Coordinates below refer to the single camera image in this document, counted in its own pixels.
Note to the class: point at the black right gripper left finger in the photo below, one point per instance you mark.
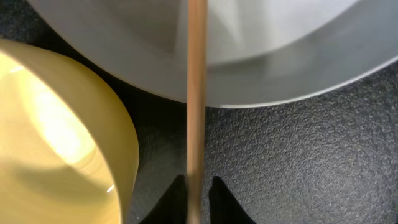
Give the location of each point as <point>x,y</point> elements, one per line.
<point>172,206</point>

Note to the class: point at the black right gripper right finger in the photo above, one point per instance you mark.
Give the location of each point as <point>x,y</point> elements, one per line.
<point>224,208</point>

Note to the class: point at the yellow bowl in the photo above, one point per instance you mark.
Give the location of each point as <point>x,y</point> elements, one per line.
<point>69,149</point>

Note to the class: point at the wooden chopstick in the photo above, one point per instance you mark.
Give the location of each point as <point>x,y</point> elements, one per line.
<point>196,97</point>

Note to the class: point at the black round tray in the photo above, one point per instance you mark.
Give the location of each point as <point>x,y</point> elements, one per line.
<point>331,158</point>

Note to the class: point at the grey plate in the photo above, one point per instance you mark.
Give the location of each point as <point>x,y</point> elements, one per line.
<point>259,53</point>

